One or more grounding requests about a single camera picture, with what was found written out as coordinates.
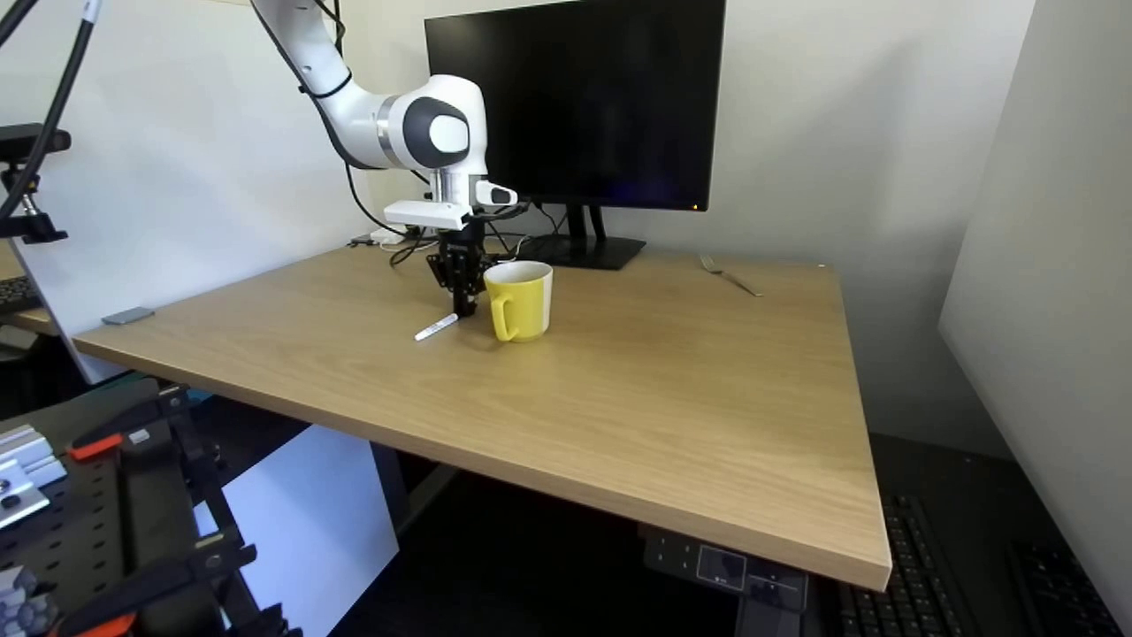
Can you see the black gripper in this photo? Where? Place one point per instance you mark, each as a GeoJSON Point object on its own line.
{"type": "Point", "coordinates": [457, 253]}

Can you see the white marker with black cap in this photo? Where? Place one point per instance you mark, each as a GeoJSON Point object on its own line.
{"type": "Point", "coordinates": [433, 330]}

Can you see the yellow mug with white inside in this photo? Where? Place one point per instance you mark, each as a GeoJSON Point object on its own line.
{"type": "Point", "coordinates": [523, 308]}

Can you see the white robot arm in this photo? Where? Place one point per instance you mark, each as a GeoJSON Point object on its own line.
{"type": "Point", "coordinates": [366, 124]}

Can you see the white power adapter box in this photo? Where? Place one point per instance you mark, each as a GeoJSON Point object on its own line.
{"type": "Point", "coordinates": [384, 237]}

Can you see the black monitor stand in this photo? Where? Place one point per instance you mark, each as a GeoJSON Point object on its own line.
{"type": "Point", "coordinates": [586, 248]}

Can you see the black computer monitor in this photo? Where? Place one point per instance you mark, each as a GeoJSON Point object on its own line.
{"type": "Point", "coordinates": [587, 107]}

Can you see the white panel under desk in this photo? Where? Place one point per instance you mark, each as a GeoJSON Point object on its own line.
{"type": "Point", "coordinates": [320, 531]}

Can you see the white foam board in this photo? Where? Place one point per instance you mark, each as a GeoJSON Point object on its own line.
{"type": "Point", "coordinates": [152, 233]}
{"type": "Point", "coordinates": [1063, 294]}

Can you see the small grey flat block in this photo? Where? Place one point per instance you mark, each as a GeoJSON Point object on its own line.
{"type": "Point", "coordinates": [128, 315]}

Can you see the desk height control panel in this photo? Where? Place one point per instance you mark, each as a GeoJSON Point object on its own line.
{"type": "Point", "coordinates": [718, 568]}

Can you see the black perforated metal rack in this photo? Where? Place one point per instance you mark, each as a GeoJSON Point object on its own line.
{"type": "Point", "coordinates": [92, 519]}

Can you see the silver aluminium profiles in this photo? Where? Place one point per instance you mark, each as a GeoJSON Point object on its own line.
{"type": "Point", "coordinates": [28, 463]}

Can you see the computer keyboard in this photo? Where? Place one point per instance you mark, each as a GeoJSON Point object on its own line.
{"type": "Point", "coordinates": [913, 587]}

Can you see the grey metal parts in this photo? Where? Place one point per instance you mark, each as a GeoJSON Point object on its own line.
{"type": "Point", "coordinates": [17, 597]}

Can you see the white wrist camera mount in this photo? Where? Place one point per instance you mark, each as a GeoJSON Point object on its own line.
{"type": "Point", "coordinates": [424, 215]}

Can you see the black camera on tripod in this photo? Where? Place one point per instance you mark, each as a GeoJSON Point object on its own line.
{"type": "Point", "coordinates": [28, 143]}

